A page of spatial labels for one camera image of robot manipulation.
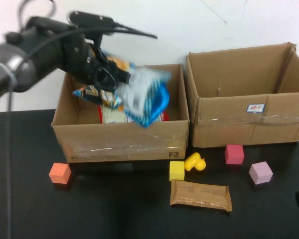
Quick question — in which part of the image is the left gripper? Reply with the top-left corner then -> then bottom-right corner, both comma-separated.
59,37 -> 132,92

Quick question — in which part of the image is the blue Vikar shrimp chips bag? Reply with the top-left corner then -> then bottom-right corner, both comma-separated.
72,51 -> 172,129

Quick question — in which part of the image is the brown biscuit pack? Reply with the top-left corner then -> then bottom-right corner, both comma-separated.
169,178 -> 232,212

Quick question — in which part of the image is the red and light-blue snack bag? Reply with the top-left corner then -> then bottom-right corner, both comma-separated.
97,104 -> 170,124

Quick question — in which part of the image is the lilac foam cube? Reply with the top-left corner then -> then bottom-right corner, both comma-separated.
248,161 -> 274,185

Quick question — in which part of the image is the cardboard box with F2 print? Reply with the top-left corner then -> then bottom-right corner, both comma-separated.
51,63 -> 190,164

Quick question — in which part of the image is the pink foam cube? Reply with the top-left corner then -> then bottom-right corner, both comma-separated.
225,144 -> 245,165

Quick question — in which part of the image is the white handwritten label sticker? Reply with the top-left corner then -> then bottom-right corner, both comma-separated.
247,103 -> 266,114

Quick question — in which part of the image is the cardboard box with white label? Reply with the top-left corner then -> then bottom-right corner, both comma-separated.
185,42 -> 299,148

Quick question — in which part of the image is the orange foam cube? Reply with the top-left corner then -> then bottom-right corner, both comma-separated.
48,162 -> 72,185

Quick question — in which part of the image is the yellow foam cube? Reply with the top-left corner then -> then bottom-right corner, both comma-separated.
169,161 -> 185,182

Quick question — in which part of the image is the yellow rubber duck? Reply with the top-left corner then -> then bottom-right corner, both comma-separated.
184,152 -> 207,172

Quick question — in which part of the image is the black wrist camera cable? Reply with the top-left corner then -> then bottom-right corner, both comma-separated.
22,22 -> 158,63

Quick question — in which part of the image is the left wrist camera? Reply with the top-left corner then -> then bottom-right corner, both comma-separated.
69,11 -> 115,48

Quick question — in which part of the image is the thin hanging grey cable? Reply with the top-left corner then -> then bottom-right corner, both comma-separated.
4,62 -> 16,239

